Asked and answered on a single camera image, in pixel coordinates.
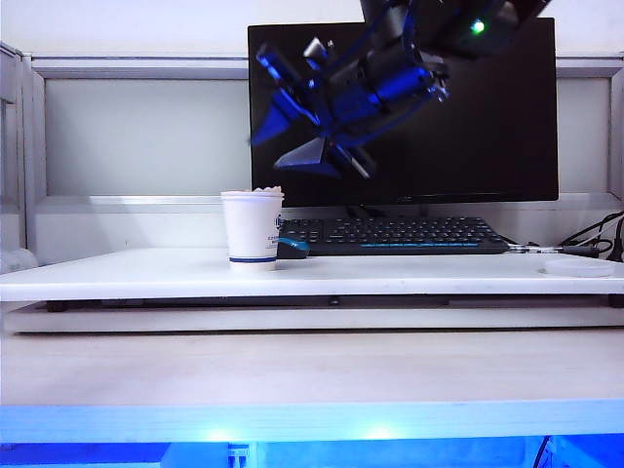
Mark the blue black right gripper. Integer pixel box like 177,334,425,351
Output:
248,41,451,179

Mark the white paper cup blue logo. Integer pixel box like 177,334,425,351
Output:
219,189,286,273

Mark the black monitor stand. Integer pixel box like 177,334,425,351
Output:
342,204,426,220

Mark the black and blue mouse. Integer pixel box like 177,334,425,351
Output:
276,236,312,260

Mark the white raised desk board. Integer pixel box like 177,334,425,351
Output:
0,247,624,304

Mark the black keyboard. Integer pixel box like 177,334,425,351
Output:
277,216,511,257

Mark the black computer monitor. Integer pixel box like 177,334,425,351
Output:
247,17,560,209

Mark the white base board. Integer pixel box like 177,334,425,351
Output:
1,300,624,336

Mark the clear pen with black cap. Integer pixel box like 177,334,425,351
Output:
506,243,602,258

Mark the white round plastic lid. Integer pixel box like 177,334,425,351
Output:
543,258,616,280

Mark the grey aluminium partition frame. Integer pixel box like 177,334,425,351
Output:
0,41,624,267

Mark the black cable bundle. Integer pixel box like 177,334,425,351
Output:
558,210,624,263

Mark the thin black cable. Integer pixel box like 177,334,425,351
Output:
532,435,553,468

